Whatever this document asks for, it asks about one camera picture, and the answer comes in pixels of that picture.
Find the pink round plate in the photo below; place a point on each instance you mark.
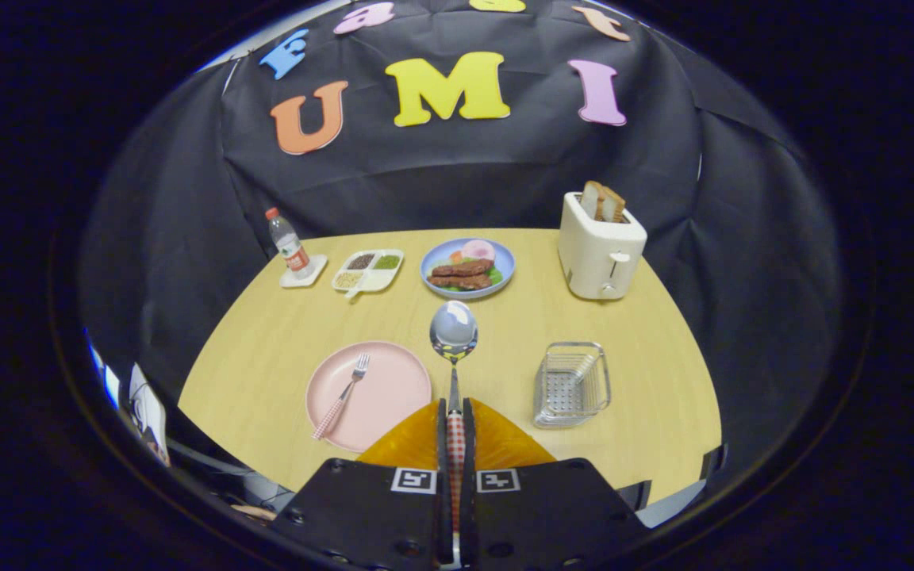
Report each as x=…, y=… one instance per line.
x=385, y=396

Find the pink ham slice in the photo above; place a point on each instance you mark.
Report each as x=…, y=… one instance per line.
x=478, y=250

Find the blue food plate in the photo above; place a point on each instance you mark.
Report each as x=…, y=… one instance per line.
x=437, y=255

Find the green lettuce leaf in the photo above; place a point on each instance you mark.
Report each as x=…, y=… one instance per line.
x=496, y=275

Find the clear plastic water bottle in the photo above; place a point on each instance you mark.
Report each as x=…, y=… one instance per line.
x=290, y=250

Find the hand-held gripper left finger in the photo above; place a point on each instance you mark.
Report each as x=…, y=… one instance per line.
x=445, y=476

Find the black angular object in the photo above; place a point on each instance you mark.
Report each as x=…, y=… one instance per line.
x=713, y=461

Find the brown meat strip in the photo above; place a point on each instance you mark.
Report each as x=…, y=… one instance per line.
x=463, y=267
x=461, y=281

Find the white divided condiment dish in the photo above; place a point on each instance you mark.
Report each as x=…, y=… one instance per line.
x=378, y=279

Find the brown toast slice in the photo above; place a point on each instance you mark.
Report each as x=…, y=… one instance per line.
x=590, y=200
x=614, y=205

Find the cream white toaster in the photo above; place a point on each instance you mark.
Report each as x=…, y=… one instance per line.
x=596, y=254

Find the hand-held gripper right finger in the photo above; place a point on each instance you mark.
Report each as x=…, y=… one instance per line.
x=469, y=476

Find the white printed sheet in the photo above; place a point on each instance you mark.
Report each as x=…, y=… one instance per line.
x=149, y=412

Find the white square coaster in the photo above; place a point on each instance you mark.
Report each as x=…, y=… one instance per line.
x=306, y=281

